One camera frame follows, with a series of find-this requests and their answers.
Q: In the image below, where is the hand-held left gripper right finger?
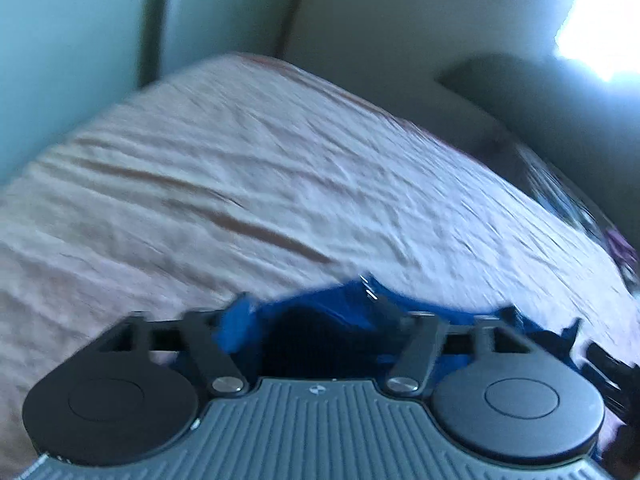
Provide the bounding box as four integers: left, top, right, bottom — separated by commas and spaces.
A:
386, 310, 540, 397

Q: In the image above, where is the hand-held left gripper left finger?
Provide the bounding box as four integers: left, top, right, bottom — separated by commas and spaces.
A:
90, 294, 257, 397

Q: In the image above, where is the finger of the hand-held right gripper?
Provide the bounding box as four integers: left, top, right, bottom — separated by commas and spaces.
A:
582, 340, 640, 411

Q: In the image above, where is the blue beaded sweater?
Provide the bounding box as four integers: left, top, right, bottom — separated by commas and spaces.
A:
172, 272, 588, 380

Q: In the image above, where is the purple cloth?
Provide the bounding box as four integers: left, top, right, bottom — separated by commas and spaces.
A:
602, 227, 640, 286

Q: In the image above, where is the pink bed sheet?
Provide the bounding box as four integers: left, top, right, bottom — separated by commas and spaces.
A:
0, 52, 640, 480

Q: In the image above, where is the patterned pillow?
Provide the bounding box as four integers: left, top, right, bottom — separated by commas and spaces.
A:
492, 135, 621, 246

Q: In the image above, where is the grey scalloped headboard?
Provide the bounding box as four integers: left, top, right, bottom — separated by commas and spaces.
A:
437, 55, 640, 241

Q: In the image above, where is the window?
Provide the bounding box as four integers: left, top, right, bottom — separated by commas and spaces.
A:
552, 0, 640, 83

